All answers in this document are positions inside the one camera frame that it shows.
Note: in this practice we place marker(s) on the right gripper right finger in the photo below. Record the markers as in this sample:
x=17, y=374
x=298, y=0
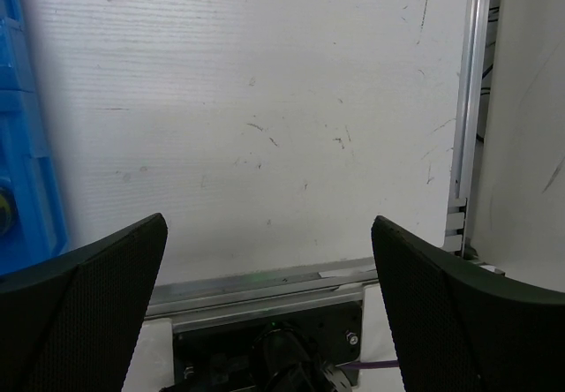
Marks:
x=459, y=327

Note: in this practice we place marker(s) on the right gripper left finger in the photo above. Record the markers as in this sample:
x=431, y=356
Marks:
x=71, y=323

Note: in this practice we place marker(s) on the yellow-label brown bottle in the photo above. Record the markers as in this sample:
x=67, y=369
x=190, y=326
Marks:
x=8, y=211

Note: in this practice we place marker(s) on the blue three-compartment plastic bin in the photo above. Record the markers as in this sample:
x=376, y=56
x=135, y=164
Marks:
x=27, y=171

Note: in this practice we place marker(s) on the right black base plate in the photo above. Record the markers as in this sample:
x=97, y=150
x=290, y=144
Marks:
x=310, y=350

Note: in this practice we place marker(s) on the right aluminium side rail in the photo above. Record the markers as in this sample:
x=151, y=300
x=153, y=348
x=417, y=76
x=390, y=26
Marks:
x=481, y=21

